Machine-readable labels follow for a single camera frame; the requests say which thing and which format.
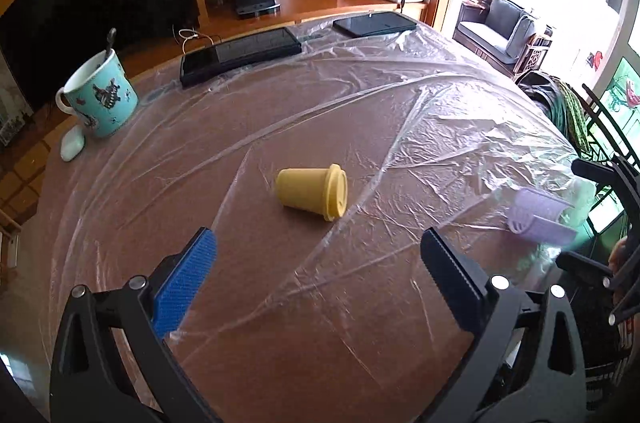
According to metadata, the white cable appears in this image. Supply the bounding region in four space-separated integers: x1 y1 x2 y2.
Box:
171 27 222 54

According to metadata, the dark wooden chair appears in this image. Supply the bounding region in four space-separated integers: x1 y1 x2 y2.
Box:
580 83 640 168

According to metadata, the short black tablet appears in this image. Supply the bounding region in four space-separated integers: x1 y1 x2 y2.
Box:
333 11 419 39

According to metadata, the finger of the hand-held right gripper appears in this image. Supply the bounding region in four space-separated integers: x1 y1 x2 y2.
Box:
571 154 640 204
555 250 640 327

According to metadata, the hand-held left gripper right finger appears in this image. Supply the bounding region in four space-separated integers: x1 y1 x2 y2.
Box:
412 227 587 423

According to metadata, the grey sofa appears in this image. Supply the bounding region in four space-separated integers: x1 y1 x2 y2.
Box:
454 0 542 64

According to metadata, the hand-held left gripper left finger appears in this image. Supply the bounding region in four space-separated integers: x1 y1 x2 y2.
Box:
49 227 223 423

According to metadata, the green patterned cloth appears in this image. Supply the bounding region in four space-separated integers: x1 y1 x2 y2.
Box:
520 72 593 154

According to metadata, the teal patterned mug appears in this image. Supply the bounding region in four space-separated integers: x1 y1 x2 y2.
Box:
55 48 139 140

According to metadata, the purple hair roller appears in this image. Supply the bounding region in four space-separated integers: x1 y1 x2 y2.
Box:
509 187 580 247

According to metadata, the clear plastic table cover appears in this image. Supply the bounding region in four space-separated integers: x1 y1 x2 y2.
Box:
45 20 601 354

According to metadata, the wooden sideboard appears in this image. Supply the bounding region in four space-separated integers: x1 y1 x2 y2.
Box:
120 0 432 76

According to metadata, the yellow cup with lid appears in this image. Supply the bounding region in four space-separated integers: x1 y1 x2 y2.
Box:
276 163 349 223

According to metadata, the long black tablet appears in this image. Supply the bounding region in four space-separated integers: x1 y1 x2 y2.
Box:
179 26 303 88

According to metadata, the metal spoon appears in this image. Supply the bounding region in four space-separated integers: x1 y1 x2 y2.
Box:
101 28 118 61

